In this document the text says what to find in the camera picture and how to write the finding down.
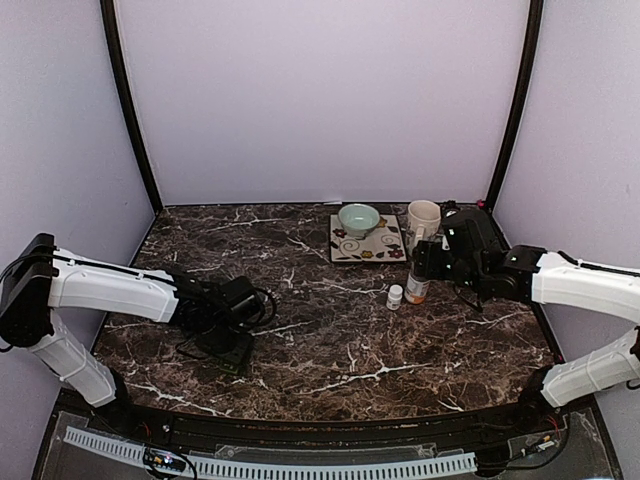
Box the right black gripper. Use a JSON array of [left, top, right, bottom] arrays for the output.
[[413, 239, 485, 294]]

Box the green weekly pill organizer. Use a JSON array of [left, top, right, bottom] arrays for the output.
[[217, 357, 248, 376]]

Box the large grey-capped pill bottle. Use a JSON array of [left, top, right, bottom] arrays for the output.
[[404, 272, 430, 305]]

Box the small white pill bottle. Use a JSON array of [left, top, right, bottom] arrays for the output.
[[386, 284, 403, 311]]

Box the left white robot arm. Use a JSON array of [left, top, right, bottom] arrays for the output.
[[1, 233, 265, 436]]

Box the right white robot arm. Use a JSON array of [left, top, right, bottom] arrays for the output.
[[413, 241, 639, 434]]

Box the cream ceramic mug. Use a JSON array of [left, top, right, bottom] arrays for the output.
[[405, 200, 441, 260]]

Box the floral square ceramic plate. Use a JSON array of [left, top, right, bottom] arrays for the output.
[[329, 214, 408, 264]]

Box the celadon bowl on plate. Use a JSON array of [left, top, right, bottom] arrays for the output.
[[338, 203, 380, 239]]

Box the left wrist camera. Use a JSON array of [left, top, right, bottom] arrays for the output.
[[220, 276, 260, 323]]

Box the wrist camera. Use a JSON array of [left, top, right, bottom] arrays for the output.
[[220, 276, 260, 323], [441, 209, 501, 257]]

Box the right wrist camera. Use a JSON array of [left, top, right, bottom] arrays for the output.
[[441, 209, 501, 257]]

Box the white slotted cable duct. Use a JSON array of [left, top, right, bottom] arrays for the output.
[[63, 426, 478, 479]]

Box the black front rail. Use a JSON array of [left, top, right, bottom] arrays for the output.
[[49, 387, 601, 451]]

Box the right black frame post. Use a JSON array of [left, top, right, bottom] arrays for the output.
[[484, 0, 544, 212]]

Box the black frame post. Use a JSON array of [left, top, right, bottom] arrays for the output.
[[484, 0, 544, 212], [99, 0, 164, 215]]

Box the left black frame post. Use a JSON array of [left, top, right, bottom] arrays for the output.
[[99, 0, 164, 215]]

